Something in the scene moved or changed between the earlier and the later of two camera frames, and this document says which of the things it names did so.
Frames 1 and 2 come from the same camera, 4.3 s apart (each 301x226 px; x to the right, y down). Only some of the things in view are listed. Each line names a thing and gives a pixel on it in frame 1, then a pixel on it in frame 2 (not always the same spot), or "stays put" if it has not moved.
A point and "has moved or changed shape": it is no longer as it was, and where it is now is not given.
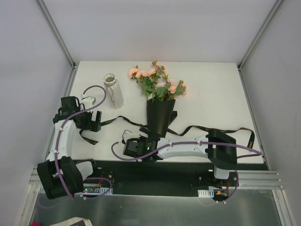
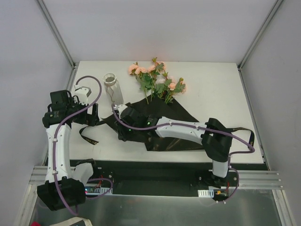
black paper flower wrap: x=160 y=115 has moved or changed shape
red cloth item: x=35 y=223 stays put
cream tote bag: x=73 y=220 stays put
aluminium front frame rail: x=260 y=180 stays put
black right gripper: x=146 y=130 -> x=123 y=132
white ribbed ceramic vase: x=113 y=90 stays put
